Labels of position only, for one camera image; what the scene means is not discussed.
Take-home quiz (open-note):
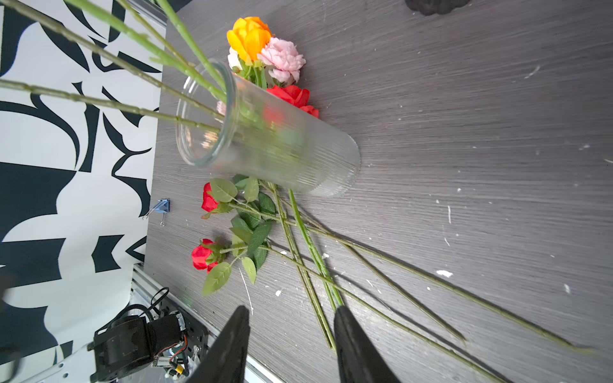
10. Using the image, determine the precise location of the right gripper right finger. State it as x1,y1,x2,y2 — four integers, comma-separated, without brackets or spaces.
334,306,400,383

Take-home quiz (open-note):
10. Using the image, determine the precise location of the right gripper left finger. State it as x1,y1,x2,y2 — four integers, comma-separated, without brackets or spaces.
187,306,251,383

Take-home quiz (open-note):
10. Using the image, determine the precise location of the clear glass vase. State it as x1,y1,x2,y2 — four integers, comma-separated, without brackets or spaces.
176,62,362,197

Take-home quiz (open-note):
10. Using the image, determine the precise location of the blue binder clip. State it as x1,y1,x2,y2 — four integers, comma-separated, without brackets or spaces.
141,199,170,227

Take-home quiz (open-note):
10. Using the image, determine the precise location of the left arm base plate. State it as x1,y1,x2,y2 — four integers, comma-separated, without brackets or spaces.
87,287,209,382

